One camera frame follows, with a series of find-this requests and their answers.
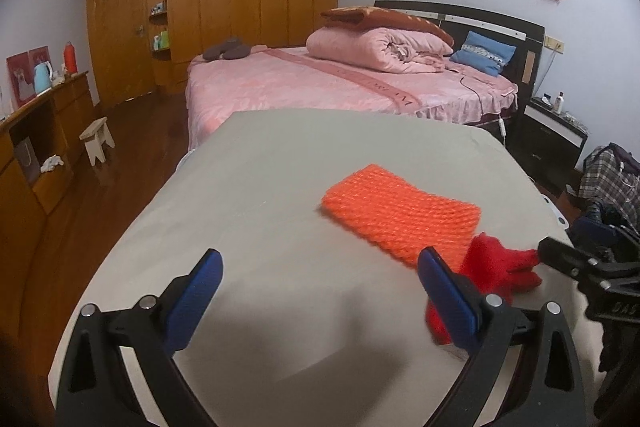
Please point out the red knitted garment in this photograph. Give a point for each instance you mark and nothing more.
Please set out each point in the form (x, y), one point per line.
(496, 270)

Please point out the folded red brown blanket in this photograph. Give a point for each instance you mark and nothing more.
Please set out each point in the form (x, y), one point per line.
(363, 18)

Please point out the light blue kettle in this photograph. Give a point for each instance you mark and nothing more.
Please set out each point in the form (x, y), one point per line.
(43, 73)

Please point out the black white nightstand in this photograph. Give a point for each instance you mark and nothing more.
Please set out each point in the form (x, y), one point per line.
(547, 146)

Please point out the blue pillow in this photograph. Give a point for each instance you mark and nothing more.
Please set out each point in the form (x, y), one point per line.
(484, 54)

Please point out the folded pink quilt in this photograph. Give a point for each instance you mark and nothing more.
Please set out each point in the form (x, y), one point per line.
(382, 49)

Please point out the orange knitted cloth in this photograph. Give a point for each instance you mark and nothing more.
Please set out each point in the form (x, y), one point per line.
(402, 220)

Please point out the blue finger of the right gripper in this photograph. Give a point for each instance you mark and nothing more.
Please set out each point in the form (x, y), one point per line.
(565, 258)

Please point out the black bed headboard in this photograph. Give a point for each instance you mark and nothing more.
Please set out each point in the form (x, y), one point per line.
(526, 37)

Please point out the red thermos bottle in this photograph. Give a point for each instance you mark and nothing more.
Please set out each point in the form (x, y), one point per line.
(69, 58)

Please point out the wooden sideboard cabinet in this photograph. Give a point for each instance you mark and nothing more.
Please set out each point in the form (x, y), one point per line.
(47, 125)

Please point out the red framed picture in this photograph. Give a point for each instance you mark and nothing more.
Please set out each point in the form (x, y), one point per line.
(21, 73)

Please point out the plaid cloth bag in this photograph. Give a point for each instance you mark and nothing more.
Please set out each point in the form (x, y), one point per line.
(610, 174)

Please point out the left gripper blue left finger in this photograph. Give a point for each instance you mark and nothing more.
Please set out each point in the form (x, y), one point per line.
(186, 299)

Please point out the white lotion bottle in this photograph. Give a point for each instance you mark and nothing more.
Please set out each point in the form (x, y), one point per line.
(558, 103)

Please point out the beige table cloth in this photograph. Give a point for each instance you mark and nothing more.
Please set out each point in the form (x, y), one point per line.
(312, 325)

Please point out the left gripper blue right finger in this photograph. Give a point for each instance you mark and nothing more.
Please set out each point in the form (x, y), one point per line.
(453, 313)

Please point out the white rag on shelf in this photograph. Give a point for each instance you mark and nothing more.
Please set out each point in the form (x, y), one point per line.
(52, 163)

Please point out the pink covered bed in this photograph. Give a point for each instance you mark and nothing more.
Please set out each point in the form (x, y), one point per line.
(291, 78)

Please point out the small white stool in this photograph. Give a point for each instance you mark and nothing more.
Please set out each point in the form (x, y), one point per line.
(94, 137)

